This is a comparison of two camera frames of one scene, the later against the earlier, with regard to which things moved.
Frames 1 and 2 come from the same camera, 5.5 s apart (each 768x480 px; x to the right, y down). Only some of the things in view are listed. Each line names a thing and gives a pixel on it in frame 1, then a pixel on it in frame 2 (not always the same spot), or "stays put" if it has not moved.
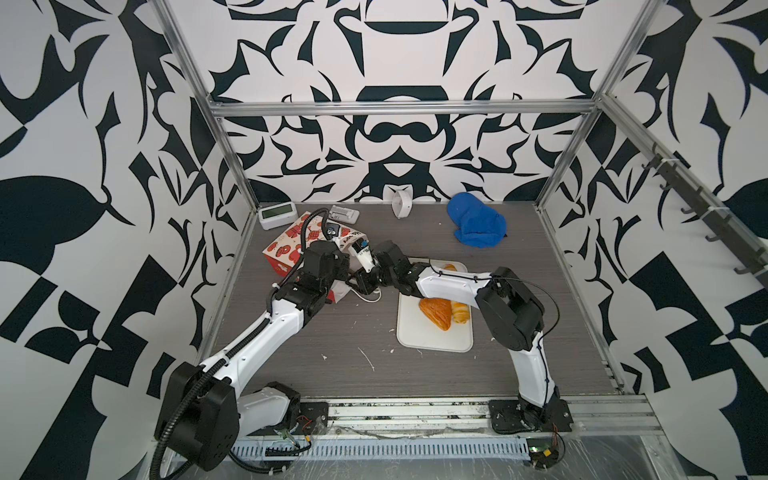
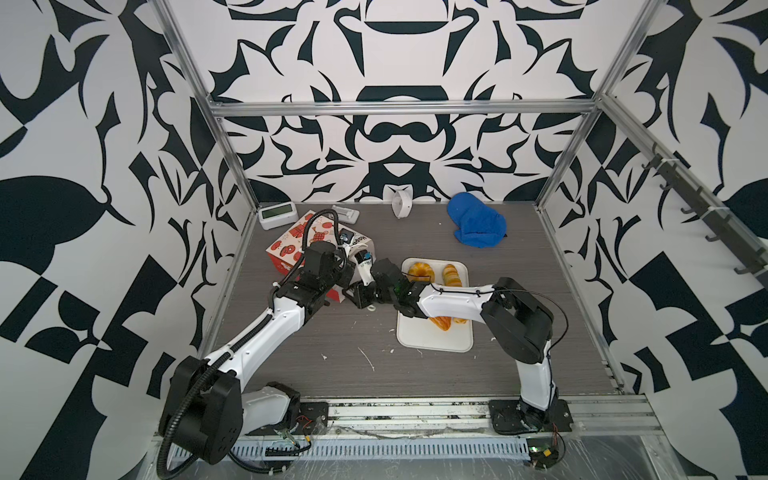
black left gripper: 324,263 stays put
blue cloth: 477,225 stays put
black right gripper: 364,282 -> 358,291
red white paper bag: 317,245 stays put
